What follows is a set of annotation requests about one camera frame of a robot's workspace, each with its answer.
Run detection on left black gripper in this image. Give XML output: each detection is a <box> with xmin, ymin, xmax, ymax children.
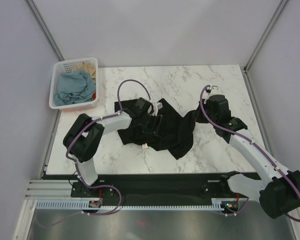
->
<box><xmin>138</xmin><ymin>113</ymin><xmax>164</xmax><ymax>138</ymax></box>

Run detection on black t shirt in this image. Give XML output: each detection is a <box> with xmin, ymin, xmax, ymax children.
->
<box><xmin>117</xmin><ymin>98</ymin><xmax>198</xmax><ymax>160</ymax></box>

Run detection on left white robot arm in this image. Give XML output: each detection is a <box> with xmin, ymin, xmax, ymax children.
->
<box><xmin>63</xmin><ymin>97</ymin><xmax>163</xmax><ymax>197</ymax></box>

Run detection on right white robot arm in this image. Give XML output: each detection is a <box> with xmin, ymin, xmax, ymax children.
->
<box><xmin>197</xmin><ymin>94</ymin><xmax>300</xmax><ymax>223</ymax></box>

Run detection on orange cloth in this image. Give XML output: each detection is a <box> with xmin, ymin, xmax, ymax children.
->
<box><xmin>92</xmin><ymin>92</ymin><xmax>97</xmax><ymax>101</ymax></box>

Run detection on beige t shirt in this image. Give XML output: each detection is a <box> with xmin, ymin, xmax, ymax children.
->
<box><xmin>72</xmin><ymin>62</ymin><xmax>97</xmax><ymax>83</ymax></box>

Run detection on blue t shirt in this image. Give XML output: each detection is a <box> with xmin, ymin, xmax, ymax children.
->
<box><xmin>53</xmin><ymin>69</ymin><xmax>96</xmax><ymax>106</ymax></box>

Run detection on white plastic basket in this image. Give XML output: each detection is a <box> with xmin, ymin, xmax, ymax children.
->
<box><xmin>49</xmin><ymin>57</ymin><xmax>99</xmax><ymax>112</ymax></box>

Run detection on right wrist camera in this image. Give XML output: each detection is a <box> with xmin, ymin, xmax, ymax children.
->
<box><xmin>205</xmin><ymin>84</ymin><xmax>222</xmax><ymax>95</ymax></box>

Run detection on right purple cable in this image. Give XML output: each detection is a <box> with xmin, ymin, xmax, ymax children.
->
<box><xmin>199</xmin><ymin>84</ymin><xmax>300</xmax><ymax>222</ymax></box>

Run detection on purple cable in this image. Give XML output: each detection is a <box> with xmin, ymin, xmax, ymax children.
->
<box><xmin>34</xmin><ymin>79</ymin><xmax>153</xmax><ymax>229</ymax></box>
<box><xmin>199</xmin><ymin>84</ymin><xmax>300</xmax><ymax>222</ymax></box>

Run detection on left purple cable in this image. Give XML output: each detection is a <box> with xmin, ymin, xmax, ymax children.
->
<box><xmin>34</xmin><ymin>79</ymin><xmax>153</xmax><ymax>229</ymax></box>

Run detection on right aluminium frame post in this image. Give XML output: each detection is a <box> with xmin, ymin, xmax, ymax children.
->
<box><xmin>241</xmin><ymin>0</ymin><xmax>290</xmax><ymax>75</ymax></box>

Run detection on aluminium frame post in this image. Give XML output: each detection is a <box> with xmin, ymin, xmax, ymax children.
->
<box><xmin>241</xmin><ymin>0</ymin><xmax>290</xmax><ymax>75</ymax></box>
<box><xmin>25</xmin><ymin>0</ymin><xmax>65</xmax><ymax>61</ymax></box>

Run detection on white slotted cable duct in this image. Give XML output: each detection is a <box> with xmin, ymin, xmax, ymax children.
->
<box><xmin>35</xmin><ymin>198</ymin><xmax>235</xmax><ymax>211</ymax></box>

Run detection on aluminium profile rail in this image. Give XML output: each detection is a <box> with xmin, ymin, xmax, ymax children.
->
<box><xmin>24</xmin><ymin>178</ymin><xmax>76</xmax><ymax>200</ymax></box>

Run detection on left aluminium frame post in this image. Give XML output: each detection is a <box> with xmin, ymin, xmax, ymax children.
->
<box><xmin>25</xmin><ymin>0</ymin><xmax>65</xmax><ymax>61</ymax></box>

